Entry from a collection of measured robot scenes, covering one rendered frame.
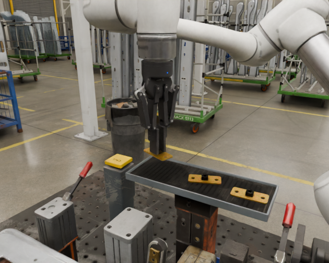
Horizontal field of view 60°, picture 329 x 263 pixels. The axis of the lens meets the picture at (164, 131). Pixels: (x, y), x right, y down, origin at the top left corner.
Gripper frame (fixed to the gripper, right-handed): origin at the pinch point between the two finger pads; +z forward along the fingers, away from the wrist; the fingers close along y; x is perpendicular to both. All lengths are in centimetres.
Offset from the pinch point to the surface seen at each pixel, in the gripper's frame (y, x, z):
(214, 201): -1.1, 19.0, 9.5
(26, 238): 31.8, -16.5, 25.3
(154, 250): 14.3, 16.6, 16.1
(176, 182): -0.1, 7.3, 9.7
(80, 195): -6, -73, 56
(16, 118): -50, -404, 103
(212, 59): -585, -483, 59
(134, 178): 6.5, -1.6, 9.8
